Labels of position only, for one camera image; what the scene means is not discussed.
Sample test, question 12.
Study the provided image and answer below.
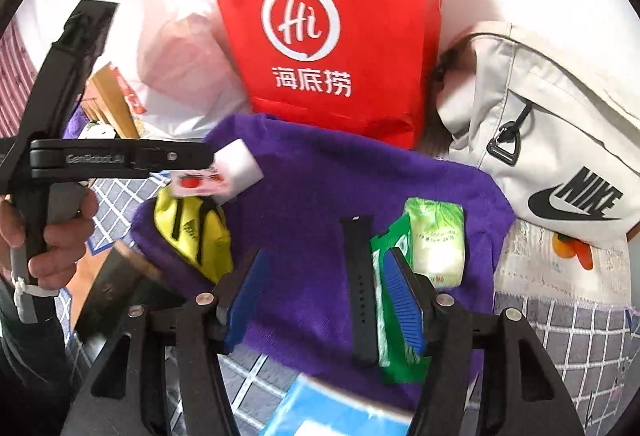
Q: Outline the person's left hand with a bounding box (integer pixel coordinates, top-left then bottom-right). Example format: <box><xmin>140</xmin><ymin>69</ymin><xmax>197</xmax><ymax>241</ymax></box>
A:
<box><xmin>0</xmin><ymin>191</ymin><xmax>99</xmax><ymax>292</ymax></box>

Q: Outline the grey checkered cloth with stars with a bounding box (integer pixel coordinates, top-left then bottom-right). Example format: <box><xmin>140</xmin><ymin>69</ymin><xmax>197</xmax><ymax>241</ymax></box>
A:
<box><xmin>55</xmin><ymin>176</ymin><xmax>640</xmax><ymax>436</ymax></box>

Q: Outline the white spotted plush toy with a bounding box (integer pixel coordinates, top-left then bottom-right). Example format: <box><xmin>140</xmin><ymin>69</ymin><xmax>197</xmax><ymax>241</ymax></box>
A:
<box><xmin>80</xmin><ymin>122</ymin><xmax>117</xmax><ymax>141</ymax></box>

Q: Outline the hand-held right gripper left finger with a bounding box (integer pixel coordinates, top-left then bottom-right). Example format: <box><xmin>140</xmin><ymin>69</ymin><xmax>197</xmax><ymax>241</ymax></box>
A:
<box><xmin>60</xmin><ymin>246</ymin><xmax>273</xmax><ymax>436</ymax></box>

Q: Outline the white plastic bag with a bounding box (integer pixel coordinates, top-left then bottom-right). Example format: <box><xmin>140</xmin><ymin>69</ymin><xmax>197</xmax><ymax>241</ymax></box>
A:
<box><xmin>107</xmin><ymin>0</ymin><xmax>253</xmax><ymax>140</ymax></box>

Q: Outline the purple towel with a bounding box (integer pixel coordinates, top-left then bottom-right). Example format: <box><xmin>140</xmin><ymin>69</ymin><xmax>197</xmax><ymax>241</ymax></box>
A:
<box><xmin>131</xmin><ymin>113</ymin><xmax>517</xmax><ymax>398</ymax></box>

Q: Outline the yellow pouch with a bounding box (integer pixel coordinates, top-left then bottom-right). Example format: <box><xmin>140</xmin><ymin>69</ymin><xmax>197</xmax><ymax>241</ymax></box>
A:
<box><xmin>152</xmin><ymin>188</ymin><xmax>234</xmax><ymax>284</ymax></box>

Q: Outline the grey waist bag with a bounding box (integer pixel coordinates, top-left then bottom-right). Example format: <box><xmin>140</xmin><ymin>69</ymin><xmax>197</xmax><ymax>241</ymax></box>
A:
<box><xmin>432</xmin><ymin>21</ymin><xmax>640</xmax><ymax>249</ymax></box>

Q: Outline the black watch strap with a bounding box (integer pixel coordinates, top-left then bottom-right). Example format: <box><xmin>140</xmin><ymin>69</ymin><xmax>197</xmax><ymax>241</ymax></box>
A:
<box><xmin>340</xmin><ymin>215</ymin><xmax>379</xmax><ymax>367</ymax></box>

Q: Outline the wooden headboard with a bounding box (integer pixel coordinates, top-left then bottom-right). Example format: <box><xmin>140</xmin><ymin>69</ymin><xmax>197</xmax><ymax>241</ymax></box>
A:
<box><xmin>80</xmin><ymin>63</ymin><xmax>142</xmax><ymax>139</ymax></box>

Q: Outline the purple plush toy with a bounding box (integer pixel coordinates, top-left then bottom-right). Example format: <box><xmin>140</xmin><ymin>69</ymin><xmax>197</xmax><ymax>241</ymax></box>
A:
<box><xmin>62</xmin><ymin>108</ymin><xmax>91</xmax><ymax>140</ymax></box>

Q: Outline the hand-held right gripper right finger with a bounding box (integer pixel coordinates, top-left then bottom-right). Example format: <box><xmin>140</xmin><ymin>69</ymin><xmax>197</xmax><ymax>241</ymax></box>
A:
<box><xmin>379</xmin><ymin>246</ymin><xmax>586</xmax><ymax>436</ymax></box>

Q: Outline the pink striped curtain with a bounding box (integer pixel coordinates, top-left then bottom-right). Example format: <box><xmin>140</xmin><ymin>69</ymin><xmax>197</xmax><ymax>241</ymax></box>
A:
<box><xmin>0</xmin><ymin>16</ymin><xmax>42</xmax><ymax>139</ymax></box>

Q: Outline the red paper bag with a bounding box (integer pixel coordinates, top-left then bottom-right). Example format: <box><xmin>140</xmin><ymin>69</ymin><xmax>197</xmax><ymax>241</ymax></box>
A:
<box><xmin>202</xmin><ymin>0</ymin><xmax>445</xmax><ymax>151</ymax></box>

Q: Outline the light green tissue pack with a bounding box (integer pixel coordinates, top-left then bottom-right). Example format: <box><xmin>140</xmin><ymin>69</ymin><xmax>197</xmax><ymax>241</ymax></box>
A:
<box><xmin>402</xmin><ymin>197</ymin><xmax>468</xmax><ymax>289</ymax></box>

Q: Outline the dark green tin box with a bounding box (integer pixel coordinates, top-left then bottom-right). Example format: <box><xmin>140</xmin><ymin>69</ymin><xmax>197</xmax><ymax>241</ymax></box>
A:
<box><xmin>75</xmin><ymin>241</ymin><xmax>182</xmax><ymax>348</ymax></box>

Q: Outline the white tissue pack red print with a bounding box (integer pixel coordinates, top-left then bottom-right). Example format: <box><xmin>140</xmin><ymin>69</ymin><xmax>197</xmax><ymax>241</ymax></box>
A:
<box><xmin>169</xmin><ymin>139</ymin><xmax>266</xmax><ymax>205</ymax></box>

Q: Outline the person's left forearm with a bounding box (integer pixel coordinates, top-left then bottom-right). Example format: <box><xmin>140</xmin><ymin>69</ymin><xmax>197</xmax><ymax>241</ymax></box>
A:
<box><xmin>0</xmin><ymin>271</ymin><xmax>76</xmax><ymax>417</ymax></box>

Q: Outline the blue tissue pack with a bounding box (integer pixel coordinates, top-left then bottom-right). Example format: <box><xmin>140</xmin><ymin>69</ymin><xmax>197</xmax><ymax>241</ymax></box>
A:
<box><xmin>260</xmin><ymin>375</ymin><xmax>416</xmax><ymax>436</ymax></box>

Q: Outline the green foil packet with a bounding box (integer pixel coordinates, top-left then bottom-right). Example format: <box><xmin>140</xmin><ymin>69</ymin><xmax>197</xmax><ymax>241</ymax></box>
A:
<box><xmin>370</xmin><ymin>215</ymin><xmax>433</xmax><ymax>384</ymax></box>

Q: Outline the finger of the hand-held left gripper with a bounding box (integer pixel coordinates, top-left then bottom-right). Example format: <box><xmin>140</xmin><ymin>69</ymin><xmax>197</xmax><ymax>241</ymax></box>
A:
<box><xmin>15</xmin><ymin>0</ymin><xmax>120</xmax><ymax>144</ymax></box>
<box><xmin>137</xmin><ymin>139</ymin><xmax>217</xmax><ymax>174</ymax></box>

